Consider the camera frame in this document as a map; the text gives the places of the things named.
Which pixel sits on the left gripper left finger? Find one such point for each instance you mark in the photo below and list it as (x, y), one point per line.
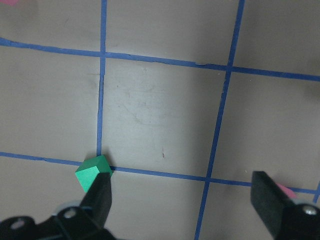
(97, 201)

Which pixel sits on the pink cube centre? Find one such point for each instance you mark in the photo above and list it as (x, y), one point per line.
(288, 192)

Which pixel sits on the green cube near left arm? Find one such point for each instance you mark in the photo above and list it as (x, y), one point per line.
(87, 172)

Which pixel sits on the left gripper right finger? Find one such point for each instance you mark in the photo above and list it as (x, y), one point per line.
(273, 206)

